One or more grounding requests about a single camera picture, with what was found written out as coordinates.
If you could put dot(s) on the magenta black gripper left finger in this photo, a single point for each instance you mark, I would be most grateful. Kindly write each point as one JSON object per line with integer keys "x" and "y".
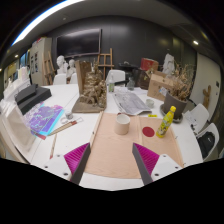
{"x": 76, "y": 161}

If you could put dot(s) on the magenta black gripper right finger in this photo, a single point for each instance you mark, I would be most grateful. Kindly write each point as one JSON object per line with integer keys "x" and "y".
{"x": 146, "y": 161}

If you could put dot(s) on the yellow drink bottle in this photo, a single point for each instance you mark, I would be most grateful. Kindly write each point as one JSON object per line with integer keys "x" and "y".
{"x": 166, "y": 122}

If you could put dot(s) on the red round coaster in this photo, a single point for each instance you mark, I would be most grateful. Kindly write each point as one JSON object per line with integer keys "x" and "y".
{"x": 148, "y": 131}

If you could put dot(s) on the beige wooden placemat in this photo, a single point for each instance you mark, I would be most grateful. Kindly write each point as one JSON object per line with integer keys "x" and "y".
{"x": 111, "y": 154}

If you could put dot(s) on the white ceramic mug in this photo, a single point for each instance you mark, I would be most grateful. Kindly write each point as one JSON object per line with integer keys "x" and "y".
{"x": 122, "y": 124}

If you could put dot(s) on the small paint jar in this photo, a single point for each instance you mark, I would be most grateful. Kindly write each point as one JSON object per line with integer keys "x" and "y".
{"x": 68, "y": 115}

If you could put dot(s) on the purple colourful painting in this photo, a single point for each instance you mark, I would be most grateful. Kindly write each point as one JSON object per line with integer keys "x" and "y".
{"x": 41, "y": 119}

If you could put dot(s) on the small white cup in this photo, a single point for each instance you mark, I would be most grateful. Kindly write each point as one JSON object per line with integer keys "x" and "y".
{"x": 150, "y": 103}

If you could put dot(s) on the grey newspaper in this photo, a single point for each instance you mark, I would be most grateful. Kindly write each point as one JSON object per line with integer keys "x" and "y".
{"x": 129, "y": 103}

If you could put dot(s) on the black backpack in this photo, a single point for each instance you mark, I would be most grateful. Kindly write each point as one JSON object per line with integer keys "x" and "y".
{"x": 206, "y": 143}

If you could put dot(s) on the white chair right far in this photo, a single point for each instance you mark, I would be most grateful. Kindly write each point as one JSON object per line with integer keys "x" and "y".
{"x": 197, "y": 118}

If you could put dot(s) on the golden sculpture on board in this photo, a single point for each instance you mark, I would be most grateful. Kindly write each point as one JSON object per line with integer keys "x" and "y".
{"x": 92, "y": 88}

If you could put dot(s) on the white chair right near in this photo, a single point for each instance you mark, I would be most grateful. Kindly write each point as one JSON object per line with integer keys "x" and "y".
{"x": 211, "y": 128}

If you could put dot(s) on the cardboard box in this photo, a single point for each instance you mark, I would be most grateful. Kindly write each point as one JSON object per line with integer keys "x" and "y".
{"x": 159, "y": 86}

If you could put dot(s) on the black flat box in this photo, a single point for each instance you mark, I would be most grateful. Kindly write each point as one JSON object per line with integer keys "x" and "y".
{"x": 27, "y": 98}

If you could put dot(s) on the clear plastic bottle green label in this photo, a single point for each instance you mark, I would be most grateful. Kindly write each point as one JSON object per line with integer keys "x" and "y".
{"x": 111, "y": 85}

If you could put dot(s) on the grey pot with dried plant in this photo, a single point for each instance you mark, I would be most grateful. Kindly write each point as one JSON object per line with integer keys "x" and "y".
{"x": 178, "y": 95}

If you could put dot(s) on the white chair behind table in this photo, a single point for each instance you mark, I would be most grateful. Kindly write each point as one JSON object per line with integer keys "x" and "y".
{"x": 118, "y": 76}

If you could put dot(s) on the wooden easel left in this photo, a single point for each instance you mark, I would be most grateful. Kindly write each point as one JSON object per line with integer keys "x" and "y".
{"x": 48, "y": 71}

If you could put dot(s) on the wooden easel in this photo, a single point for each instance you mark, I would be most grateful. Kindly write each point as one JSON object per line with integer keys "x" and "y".
{"x": 105, "y": 61}
{"x": 48, "y": 71}

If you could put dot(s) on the white plaster statue right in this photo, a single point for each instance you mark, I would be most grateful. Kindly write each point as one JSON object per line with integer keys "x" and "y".
{"x": 168, "y": 66}

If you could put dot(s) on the red box on cabinet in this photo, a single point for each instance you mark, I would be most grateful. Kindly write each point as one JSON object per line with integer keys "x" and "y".
{"x": 147, "y": 64}

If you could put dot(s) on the white plaster bust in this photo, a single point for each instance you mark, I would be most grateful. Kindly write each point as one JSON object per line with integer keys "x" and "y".
{"x": 62, "y": 65}

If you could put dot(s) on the wooden easel centre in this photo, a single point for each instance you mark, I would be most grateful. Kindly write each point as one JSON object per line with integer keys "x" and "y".
{"x": 105, "y": 61}

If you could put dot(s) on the wooden figure by wall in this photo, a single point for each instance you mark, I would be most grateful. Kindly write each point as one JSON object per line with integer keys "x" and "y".
{"x": 206, "y": 96}

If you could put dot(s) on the black wall screen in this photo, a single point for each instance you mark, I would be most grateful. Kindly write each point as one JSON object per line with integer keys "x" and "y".
{"x": 79, "y": 43}

